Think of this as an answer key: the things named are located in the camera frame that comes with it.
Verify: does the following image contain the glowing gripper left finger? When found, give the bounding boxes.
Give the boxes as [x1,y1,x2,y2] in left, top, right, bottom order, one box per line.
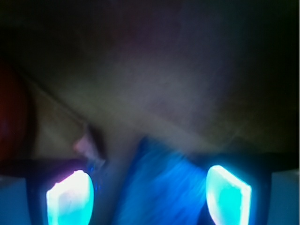
[25,159,95,225]

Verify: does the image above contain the brown paper-lined bin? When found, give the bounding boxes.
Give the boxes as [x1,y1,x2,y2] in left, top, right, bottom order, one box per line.
[0,0,300,166]

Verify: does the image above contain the blue sponge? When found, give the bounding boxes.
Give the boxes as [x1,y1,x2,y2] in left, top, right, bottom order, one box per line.
[112,137,213,225]

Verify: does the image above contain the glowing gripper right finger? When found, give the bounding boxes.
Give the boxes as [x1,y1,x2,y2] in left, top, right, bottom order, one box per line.
[205,152,274,225]

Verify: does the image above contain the orange toy donut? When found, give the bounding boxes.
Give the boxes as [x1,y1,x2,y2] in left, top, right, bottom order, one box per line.
[0,63,28,154]

